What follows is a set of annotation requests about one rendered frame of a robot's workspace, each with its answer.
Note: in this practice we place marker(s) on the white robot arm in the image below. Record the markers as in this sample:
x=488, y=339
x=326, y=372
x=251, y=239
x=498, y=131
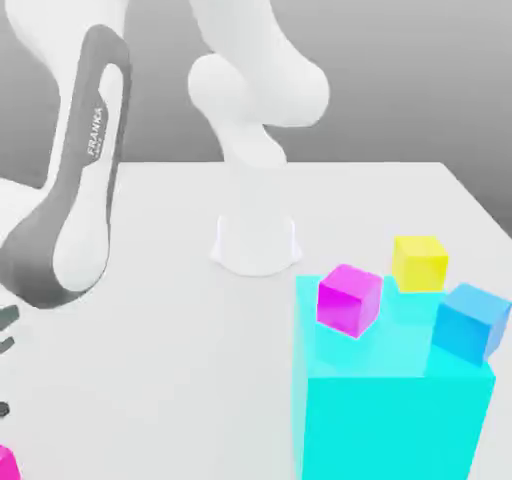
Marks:
x=256, y=88

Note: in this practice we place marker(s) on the small magenta cube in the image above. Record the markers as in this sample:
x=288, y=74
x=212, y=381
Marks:
x=344, y=308

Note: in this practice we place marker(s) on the small yellow cube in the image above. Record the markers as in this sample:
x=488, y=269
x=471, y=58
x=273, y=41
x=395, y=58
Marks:
x=418, y=268

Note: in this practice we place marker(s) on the small blue cube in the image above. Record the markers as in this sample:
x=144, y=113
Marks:
x=464, y=324

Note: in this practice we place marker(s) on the small pink cube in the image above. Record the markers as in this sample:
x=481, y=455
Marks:
x=7, y=466

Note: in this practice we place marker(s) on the large cyan box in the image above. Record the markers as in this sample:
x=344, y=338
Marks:
x=400, y=428

